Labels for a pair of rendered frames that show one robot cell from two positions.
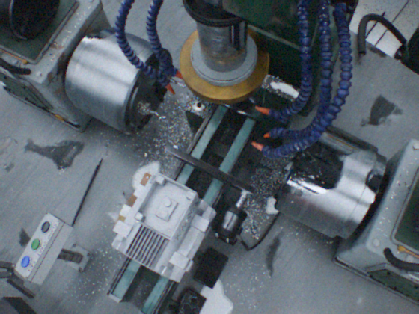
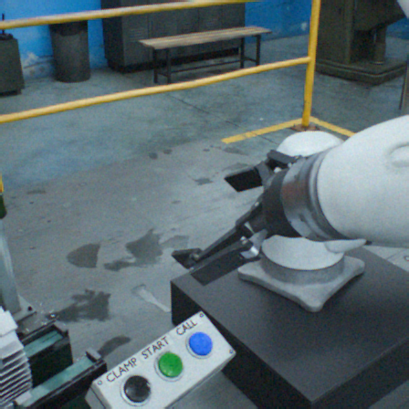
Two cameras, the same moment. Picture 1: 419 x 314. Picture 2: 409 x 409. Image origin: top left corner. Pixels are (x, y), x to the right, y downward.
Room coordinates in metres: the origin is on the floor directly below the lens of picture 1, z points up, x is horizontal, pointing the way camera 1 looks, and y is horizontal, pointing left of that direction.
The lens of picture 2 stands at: (0.66, 0.55, 1.53)
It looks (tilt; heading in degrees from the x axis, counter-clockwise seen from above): 28 degrees down; 186
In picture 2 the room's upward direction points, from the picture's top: straight up
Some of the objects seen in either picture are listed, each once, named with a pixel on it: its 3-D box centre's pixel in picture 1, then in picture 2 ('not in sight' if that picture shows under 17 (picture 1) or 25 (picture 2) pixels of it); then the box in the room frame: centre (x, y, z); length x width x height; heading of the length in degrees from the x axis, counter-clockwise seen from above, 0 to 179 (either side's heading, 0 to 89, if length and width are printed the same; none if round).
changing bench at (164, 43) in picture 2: not in sight; (207, 57); (-4.97, 0.02, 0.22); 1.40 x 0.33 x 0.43; 129
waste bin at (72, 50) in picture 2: not in sight; (70, 49); (-4.81, -1.35, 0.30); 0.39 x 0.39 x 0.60
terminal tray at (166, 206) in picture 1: (166, 208); not in sight; (0.22, 0.12, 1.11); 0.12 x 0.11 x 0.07; 142
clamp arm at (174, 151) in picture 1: (209, 170); not in sight; (0.32, 0.01, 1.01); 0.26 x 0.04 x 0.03; 52
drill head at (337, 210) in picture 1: (338, 184); not in sight; (0.21, -0.30, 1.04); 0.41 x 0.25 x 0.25; 52
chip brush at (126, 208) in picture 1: (134, 203); not in sight; (0.31, 0.25, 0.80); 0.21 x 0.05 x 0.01; 145
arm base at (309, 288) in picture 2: not in sight; (293, 256); (-0.24, 0.63, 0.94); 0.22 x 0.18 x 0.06; 53
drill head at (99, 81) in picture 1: (105, 72); not in sight; (0.64, 0.24, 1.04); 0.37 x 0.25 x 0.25; 52
